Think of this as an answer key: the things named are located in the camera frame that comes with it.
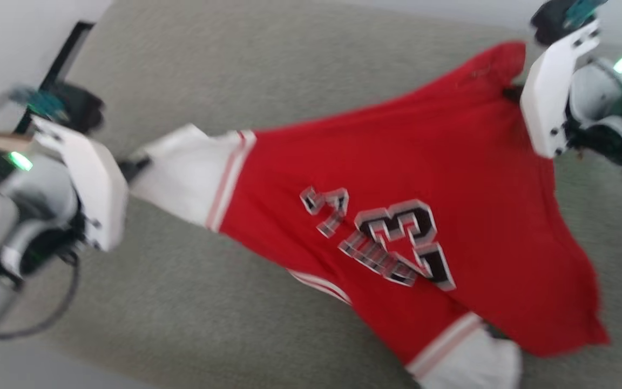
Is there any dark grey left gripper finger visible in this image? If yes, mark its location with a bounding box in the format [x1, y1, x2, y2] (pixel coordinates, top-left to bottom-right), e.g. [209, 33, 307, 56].
[118, 156, 152, 182]

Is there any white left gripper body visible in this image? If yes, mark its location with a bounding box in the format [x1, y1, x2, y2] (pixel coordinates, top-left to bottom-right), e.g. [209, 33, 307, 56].
[33, 116, 129, 252]

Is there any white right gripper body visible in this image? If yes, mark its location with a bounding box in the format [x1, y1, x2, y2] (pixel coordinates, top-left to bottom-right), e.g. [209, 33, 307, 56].
[520, 19, 601, 159]

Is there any red and white jersey garment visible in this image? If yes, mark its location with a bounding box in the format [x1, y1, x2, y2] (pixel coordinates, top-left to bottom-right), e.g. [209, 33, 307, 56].
[127, 41, 611, 389]

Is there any black skirting strip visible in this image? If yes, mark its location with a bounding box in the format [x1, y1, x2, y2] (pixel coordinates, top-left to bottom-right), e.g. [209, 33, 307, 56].
[14, 21, 96, 136]

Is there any teal plug right camera cable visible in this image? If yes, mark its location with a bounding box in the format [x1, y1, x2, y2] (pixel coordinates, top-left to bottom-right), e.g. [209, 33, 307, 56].
[564, 0, 610, 29]

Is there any teal plug camera cable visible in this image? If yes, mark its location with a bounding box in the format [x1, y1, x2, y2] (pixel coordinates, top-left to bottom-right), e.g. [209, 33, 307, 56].
[0, 85, 67, 136]
[564, 0, 610, 29]

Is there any teal plug left camera cable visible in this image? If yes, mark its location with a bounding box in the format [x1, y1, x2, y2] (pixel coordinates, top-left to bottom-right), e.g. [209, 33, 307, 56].
[0, 85, 67, 136]

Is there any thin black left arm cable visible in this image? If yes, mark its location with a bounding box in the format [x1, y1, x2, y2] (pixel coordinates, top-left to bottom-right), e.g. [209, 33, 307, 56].
[0, 253, 81, 341]

